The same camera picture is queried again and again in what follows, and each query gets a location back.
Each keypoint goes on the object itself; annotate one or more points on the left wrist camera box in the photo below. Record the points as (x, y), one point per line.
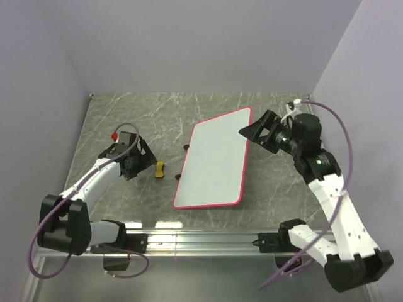
(125, 140)

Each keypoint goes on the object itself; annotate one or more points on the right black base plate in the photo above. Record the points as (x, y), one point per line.
(268, 243)

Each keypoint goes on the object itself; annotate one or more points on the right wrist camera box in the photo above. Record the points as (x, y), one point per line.
(306, 130)

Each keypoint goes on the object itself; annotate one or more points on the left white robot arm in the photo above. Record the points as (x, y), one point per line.
(64, 218)

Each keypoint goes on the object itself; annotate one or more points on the aluminium front rail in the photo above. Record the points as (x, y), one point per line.
(201, 243)

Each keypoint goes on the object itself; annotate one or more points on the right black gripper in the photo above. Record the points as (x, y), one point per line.
(269, 121)

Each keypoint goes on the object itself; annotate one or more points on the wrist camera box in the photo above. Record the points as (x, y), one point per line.
(125, 140)
(306, 130)

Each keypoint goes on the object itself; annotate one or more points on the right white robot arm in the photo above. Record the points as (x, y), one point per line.
(345, 249)

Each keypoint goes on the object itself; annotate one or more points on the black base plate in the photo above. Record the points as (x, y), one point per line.
(268, 243)
(134, 242)

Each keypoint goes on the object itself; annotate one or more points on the red framed whiteboard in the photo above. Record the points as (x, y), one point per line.
(214, 166)

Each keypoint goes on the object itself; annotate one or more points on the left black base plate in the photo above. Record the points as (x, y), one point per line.
(134, 242)

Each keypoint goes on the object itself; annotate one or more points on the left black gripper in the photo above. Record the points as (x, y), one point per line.
(147, 160)

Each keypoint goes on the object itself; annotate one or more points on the yellow whiteboard eraser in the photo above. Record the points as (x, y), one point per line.
(159, 169)

